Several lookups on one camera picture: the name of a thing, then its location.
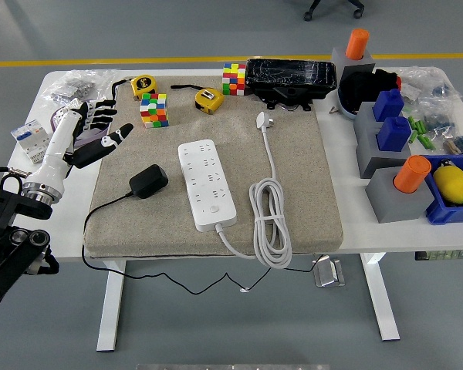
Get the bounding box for multicolour puzzle cube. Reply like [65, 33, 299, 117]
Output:
[140, 92, 171, 130]
[221, 62, 248, 96]

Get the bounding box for clear bag of screws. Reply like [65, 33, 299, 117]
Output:
[42, 69, 119, 105]

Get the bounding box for blue block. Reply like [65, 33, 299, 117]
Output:
[372, 89, 405, 123]
[376, 116, 413, 153]

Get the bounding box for black office chair base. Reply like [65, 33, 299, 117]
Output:
[302, 0, 366, 22]

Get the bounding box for white power strip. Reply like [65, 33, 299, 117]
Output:
[177, 138, 238, 232]

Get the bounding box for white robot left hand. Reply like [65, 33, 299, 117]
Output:
[25, 99, 135, 193]

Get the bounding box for orange cylinder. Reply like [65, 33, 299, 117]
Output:
[345, 29, 370, 61]
[394, 155, 432, 194]

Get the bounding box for thin black plug cord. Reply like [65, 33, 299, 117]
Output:
[80, 191, 328, 296]

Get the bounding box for metal foot pedal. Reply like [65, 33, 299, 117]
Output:
[312, 257, 346, 288]

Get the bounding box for black film-wrapped box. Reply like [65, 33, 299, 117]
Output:
[245, 58, 339, 113]

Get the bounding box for grey-brown mat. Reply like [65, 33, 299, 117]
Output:
[83, 75, 344, 258]

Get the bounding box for table control panel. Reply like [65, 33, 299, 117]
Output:
[415, 250, 463, 262]

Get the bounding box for pale blue dish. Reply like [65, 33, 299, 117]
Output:
[337, 87, 360, 121]

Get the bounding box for clear bag of blue parts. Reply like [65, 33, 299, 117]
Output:
[424, 109, 458, 136]

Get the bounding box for yellow lemon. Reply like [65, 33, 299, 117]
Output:
[433, 164, 463, 205]

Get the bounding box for yellow tape measure, 5m print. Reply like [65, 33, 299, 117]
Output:
[110, 74, 158, 102]

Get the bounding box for black cloth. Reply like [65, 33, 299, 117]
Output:
[338, 68, 403, 113]

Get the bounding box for grey two-slot holder block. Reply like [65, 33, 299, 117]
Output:
[353, 101, 413, 180]

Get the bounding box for white power cord with plug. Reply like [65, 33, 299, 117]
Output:
[215, 110, 293, 270]

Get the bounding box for white table leg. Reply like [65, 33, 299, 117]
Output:
[96, 258, 127, 352]
[360, 252, 401, 342]

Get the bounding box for blue plastic bin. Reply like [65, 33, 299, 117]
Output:
[419, 154, 463, 227]

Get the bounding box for black plug adapter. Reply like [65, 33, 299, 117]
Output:
[128, 163, 170, 200]

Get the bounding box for white circuit breaker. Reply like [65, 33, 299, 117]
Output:
[10, 118, 57, 165]

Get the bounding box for large clear plastic bag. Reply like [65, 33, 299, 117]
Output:
[399, 66, 463, 113]

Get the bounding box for purple band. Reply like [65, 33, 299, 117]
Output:
[50, 107, 111, 150]

